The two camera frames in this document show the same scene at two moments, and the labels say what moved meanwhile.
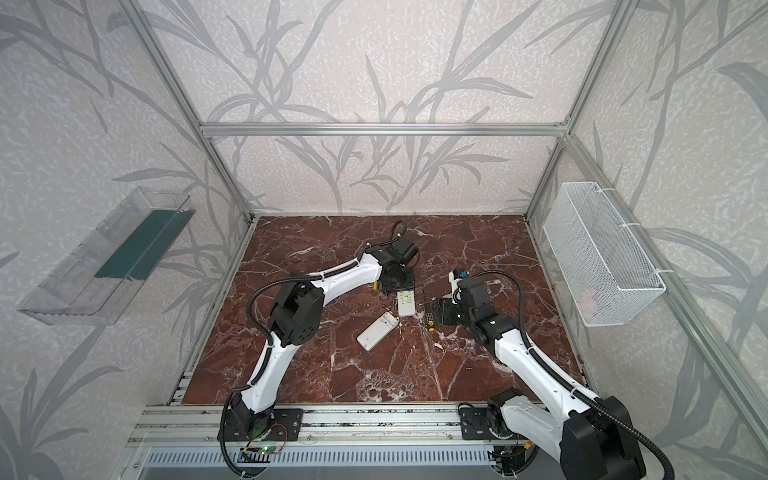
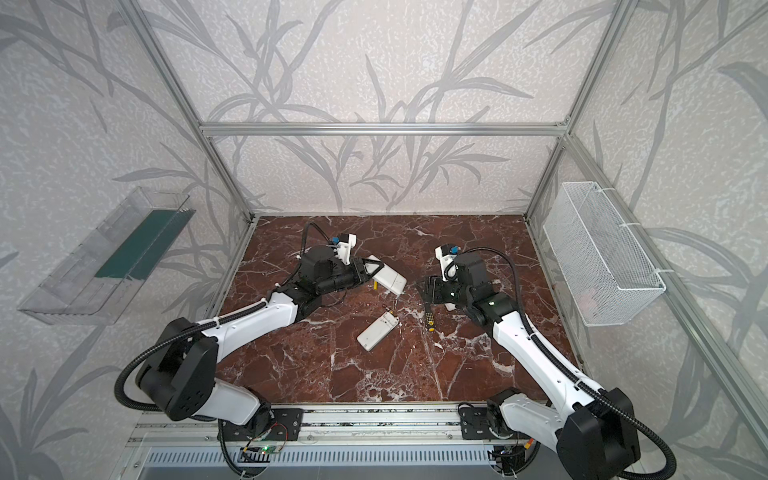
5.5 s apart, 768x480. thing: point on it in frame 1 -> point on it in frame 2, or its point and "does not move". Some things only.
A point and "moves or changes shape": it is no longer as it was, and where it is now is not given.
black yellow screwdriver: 430,316 does not move
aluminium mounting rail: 322,425 does not move
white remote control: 377,331 does not move
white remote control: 406,303 moves or changes shape
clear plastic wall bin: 100,277 does not move
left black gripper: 395,282 -> 361,275
